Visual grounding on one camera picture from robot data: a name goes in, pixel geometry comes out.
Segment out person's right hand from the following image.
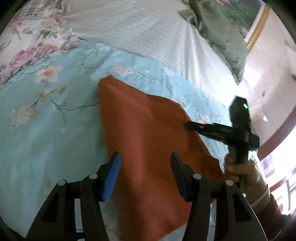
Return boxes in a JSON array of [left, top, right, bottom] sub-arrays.
[[224, 154, 268, 204]]

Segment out dark red right sleeve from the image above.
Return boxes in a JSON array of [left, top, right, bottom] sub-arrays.
[[250, 187, 292, 240]]

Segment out white grey striped duvet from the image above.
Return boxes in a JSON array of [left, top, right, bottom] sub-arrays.
[[61, 1, 237, 106]]

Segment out white pink floral pillow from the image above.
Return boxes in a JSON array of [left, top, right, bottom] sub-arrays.
[[1, 1, 79, 85]]

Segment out rust orange knit sweater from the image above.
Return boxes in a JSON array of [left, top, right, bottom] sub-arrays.
[[98, 76, 225, 240]]

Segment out green quilted blanket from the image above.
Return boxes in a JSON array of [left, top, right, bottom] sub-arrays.
[[179, 1, 248, 85]]

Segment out gold framed landscape painting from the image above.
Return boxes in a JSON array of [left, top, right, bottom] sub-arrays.
[[218, 0, 270, 51]]

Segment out light blue floral bedsheet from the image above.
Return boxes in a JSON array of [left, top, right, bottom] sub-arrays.
[[1, 41, 238, 236]]

